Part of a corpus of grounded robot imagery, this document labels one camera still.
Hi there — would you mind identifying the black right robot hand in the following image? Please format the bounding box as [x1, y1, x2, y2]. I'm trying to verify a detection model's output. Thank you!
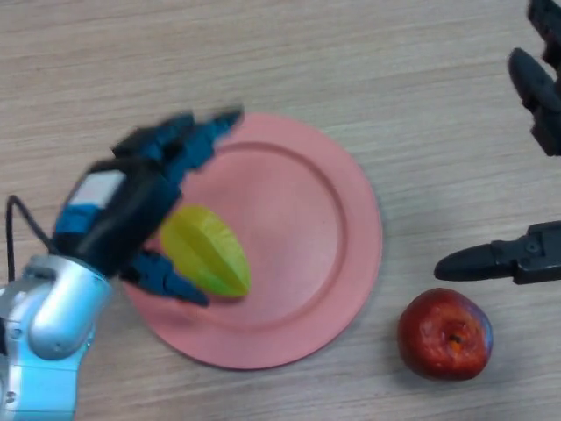
[433, 0, 561, 286]

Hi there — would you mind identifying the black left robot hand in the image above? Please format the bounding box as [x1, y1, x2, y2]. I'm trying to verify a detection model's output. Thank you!
[52, 104, 245, 308]

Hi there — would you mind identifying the yellow green starfruit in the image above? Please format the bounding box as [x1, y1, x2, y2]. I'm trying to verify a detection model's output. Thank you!
[160, 204, 252, 299]

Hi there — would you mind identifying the pink round plate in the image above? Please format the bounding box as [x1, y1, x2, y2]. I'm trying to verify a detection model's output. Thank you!
[122, 111, 384, 371]

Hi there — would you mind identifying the red apple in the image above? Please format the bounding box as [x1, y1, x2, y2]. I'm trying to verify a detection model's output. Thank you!
[396, 288, 494, 382]

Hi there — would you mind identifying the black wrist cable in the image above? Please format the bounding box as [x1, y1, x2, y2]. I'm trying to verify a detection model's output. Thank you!
[5, 195, 60, 282]

